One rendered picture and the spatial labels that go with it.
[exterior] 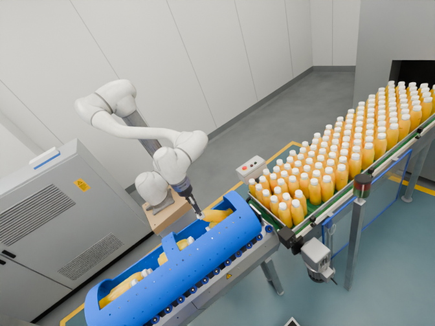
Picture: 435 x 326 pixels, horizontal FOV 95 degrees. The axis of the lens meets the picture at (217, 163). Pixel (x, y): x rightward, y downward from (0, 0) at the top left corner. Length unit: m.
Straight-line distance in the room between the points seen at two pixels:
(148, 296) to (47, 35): 3.08
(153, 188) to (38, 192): 1.28
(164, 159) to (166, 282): 0.57
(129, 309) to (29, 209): 1.66
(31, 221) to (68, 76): 1.83
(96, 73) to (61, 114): 0.73
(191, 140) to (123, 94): 0.50
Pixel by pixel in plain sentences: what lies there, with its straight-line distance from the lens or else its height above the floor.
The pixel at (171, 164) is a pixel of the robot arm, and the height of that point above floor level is 1.61.
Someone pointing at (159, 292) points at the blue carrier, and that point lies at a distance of 1.10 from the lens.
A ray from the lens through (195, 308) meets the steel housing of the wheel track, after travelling 1.34.
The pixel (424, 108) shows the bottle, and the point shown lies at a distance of 2.00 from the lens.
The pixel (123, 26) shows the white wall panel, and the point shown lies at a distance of 3.51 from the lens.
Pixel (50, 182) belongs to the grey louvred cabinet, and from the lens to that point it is 2.40.
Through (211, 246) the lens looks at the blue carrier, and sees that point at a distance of 1.04.
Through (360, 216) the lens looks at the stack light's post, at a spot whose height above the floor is 1.01.
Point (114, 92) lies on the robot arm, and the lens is 1.22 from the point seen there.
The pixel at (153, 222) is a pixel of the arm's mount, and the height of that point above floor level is 1.06.
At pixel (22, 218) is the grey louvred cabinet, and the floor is 1.17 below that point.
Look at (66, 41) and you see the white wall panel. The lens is 3.43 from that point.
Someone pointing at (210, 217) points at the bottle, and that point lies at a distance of 1.12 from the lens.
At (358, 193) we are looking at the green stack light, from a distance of 1.11.
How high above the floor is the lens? 2.03
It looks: 36 degrees down
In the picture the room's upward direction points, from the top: 24 degrees counter-clockwise
